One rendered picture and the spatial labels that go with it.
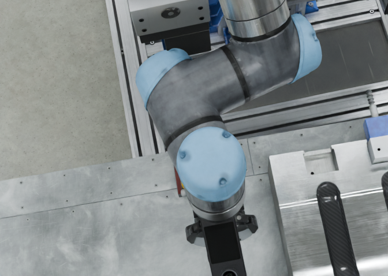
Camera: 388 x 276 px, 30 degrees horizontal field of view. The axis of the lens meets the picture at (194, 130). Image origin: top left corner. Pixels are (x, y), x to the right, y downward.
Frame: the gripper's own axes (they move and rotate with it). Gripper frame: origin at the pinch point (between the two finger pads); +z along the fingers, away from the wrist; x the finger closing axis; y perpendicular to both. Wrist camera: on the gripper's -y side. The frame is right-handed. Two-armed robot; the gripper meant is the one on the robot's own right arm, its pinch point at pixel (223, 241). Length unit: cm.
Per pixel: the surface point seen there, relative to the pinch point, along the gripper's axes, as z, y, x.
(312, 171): 8.7, 11.1, -17.0
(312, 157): 8.7, 13.5, -17.6
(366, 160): 6.0, 10.6, -25.8
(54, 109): 95, 70, 44
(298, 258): 6.6, -3.5, -11.4
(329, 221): 6.8, 1.7, -17.6
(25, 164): 95, 53, 55
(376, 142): 3.3, 12.6, -27.5
